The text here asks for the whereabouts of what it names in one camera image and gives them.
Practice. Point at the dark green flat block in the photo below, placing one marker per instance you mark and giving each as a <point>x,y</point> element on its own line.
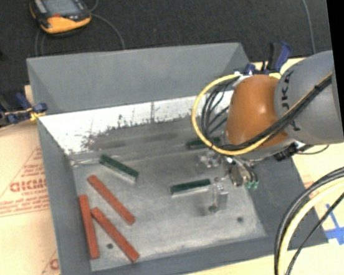
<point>198,143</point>
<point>191,186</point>
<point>120,169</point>

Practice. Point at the brown cardboard board, red print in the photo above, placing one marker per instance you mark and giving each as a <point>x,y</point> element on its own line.
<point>17,201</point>

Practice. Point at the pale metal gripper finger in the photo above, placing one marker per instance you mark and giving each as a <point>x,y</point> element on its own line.
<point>208,160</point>
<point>220,196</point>

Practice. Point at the black cylinder on white bracket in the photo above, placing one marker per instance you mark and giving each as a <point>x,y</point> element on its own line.
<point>285,152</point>

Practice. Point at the grey metal bin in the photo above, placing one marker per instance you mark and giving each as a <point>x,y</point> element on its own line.
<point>170,222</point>

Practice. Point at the red-brown flat block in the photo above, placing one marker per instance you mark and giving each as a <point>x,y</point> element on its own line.
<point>111,200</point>
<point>115,234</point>
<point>88,226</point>

